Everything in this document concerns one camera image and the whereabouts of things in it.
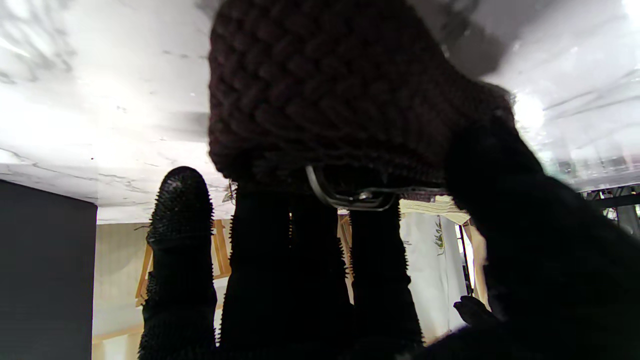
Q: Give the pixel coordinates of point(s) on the black storage box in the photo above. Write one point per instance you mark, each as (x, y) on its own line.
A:
(45, 280)

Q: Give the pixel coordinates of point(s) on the printed room scene backdrop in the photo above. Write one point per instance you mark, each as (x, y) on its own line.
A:
(120, 280)

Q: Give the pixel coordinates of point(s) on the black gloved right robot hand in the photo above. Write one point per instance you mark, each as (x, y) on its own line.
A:
(280, 280)

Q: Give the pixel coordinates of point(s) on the dark brown woven belt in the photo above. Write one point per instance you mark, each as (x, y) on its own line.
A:
(325, 90)

